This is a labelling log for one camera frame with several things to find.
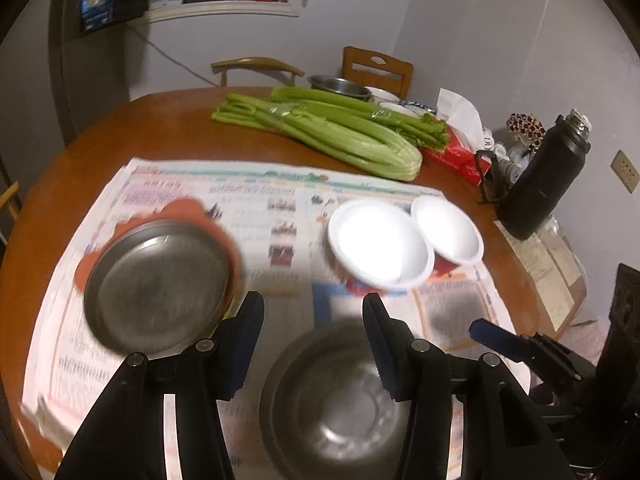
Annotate small steel bowl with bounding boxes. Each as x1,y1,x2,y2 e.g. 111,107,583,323
259,318,409,479

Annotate wooden chair with cutout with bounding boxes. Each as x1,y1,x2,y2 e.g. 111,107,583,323
342,46,413,100

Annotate blue box on shelf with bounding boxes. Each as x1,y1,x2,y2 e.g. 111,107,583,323
80,0,114,32

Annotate wall power socket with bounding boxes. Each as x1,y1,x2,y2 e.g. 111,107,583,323
611,150,640,194

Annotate small white red bowl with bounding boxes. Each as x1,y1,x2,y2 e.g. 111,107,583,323
410,195,485,276

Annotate newspaper sheet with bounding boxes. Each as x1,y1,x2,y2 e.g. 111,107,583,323
22,159,512,479

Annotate round steel plate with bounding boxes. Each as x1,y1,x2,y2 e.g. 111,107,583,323
82,219,240,359

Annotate celery bunch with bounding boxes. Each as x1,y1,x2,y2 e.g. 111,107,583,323
269,87,450,153
212,93,423,182

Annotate celery bunch back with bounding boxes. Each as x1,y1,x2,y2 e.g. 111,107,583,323
269,87,450,153

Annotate large white red bowl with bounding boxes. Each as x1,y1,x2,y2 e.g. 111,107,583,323
326,198,435,290

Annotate curved wooden armchair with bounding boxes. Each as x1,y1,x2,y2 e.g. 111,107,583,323
210,56,305,87

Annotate papers on table edge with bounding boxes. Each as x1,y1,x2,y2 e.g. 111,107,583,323
495,216,588,336

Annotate black thermos flask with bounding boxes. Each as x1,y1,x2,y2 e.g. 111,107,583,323
496,108,591,240

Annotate white blue porcelain dish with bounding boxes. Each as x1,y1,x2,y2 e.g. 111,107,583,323
378,101,437,118

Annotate celery bunch front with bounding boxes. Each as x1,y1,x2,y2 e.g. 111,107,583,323
212,93,423,182

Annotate wooden chair at left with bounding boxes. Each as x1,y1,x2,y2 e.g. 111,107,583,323
0,181,22,220

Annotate steel pot on table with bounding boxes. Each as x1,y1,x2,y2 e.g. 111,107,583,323
307,75,372,102

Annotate red tissue box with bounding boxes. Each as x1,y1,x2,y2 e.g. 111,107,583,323
423,88,490,185

